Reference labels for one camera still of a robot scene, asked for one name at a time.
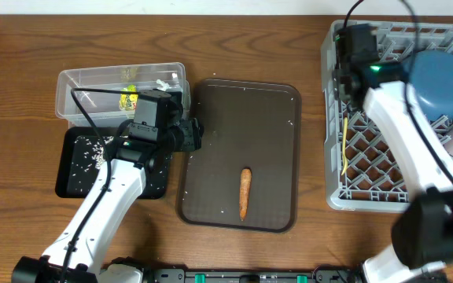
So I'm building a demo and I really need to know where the grey dishwasher rack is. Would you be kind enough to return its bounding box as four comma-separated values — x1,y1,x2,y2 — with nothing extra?
321,20,453,213

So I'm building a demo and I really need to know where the black tray bin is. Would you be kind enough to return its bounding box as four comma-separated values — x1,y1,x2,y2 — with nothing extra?
55,127,171,200

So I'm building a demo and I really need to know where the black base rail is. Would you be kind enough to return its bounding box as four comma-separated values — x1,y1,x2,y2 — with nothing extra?
142,267,363,283

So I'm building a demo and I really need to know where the brown serving tray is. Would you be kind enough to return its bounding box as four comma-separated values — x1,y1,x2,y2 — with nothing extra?
176,79,301,233

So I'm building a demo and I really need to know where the white tissue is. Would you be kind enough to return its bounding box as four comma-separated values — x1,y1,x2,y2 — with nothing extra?
156,79,182,92

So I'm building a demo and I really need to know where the clear plastic bin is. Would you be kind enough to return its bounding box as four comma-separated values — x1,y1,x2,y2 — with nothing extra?
55,62,191,127

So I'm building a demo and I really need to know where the white rice pile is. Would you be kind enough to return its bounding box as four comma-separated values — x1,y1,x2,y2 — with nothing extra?
90,139,105,169

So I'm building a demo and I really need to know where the yellow snack wrapper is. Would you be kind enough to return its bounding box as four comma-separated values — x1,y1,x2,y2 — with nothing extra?
119,85,138,111

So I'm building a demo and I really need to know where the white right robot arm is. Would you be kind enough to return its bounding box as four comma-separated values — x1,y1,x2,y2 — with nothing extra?
332,24,453,282

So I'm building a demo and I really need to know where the yellow plastic spoon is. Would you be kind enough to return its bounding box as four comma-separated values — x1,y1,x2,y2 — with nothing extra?
341,116,348,175

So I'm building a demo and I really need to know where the dark blue plate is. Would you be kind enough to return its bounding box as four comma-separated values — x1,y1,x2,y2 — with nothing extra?
402,50,453,121

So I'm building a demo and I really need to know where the orange carrot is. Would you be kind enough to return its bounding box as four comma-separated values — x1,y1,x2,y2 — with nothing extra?
239,168,252,221

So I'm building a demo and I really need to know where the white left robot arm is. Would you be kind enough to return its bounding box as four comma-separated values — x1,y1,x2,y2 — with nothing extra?
11,118,204,283

